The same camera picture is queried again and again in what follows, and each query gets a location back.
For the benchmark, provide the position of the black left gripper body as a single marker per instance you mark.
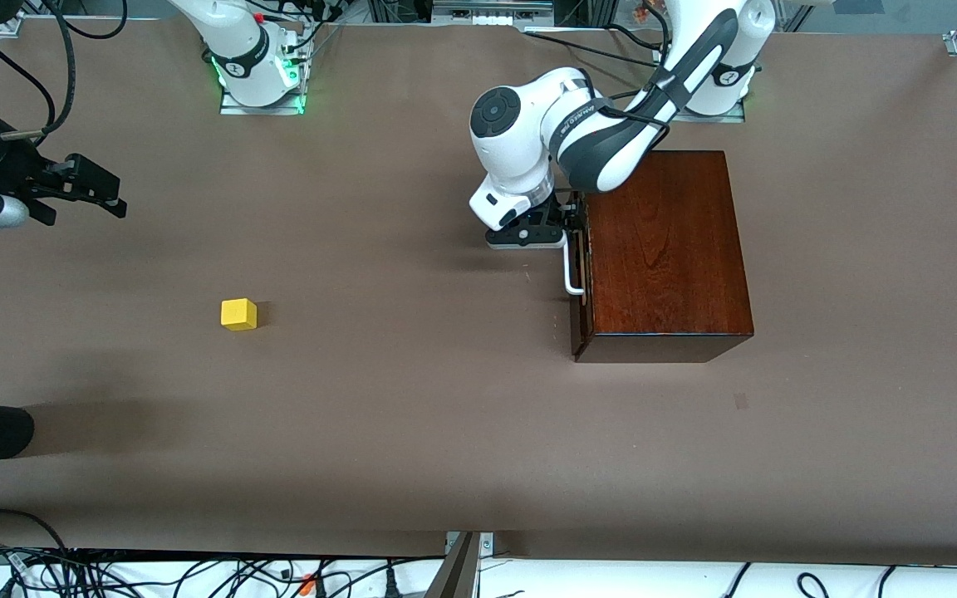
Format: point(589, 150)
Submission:
point(562, 211)

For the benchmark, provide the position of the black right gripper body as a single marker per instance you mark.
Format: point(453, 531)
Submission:
point(3, 163)

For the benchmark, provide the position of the yellow cube block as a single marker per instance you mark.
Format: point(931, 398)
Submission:
point(238, 316)

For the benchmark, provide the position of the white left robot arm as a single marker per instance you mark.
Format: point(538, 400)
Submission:
point(520, 141)

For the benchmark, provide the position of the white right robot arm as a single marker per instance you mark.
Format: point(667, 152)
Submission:
point(238, 50)

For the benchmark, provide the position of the dark wooden cabinet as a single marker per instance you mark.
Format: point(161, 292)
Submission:
point(669, 266)

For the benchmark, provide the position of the white power strip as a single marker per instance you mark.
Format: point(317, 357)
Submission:
point(491, 15)

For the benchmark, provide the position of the orange plug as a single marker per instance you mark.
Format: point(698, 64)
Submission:
point(308, 585)

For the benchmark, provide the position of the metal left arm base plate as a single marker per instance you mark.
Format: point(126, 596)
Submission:
point(736, 116)

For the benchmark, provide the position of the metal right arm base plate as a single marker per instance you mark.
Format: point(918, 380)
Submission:
point(296, 98)

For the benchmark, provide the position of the grey metal bracket beam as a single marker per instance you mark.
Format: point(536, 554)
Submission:
point(458, 573)

